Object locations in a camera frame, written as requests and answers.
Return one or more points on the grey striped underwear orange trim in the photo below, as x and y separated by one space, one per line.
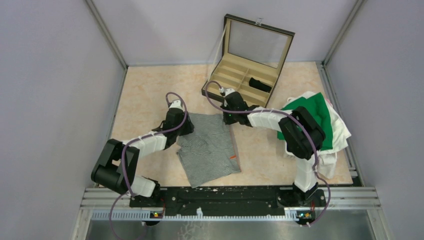
208 153

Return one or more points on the black leather compartment box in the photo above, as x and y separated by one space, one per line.
248 49

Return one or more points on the green cloth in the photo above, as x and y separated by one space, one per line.
316 104

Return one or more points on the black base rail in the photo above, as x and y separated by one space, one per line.
230 201

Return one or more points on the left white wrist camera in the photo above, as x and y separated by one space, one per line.
176 104

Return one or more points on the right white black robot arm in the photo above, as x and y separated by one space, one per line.
302 134

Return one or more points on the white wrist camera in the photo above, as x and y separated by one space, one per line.
224 92
176 104

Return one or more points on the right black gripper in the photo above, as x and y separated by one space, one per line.
227 120

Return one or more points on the black underwear with beige waistband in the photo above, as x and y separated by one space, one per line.
257 84

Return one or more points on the white cloth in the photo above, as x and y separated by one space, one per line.
328 158

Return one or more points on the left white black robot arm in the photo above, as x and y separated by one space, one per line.
116 166

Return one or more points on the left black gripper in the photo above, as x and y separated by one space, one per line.
188 129

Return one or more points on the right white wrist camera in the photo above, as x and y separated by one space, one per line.
224 92

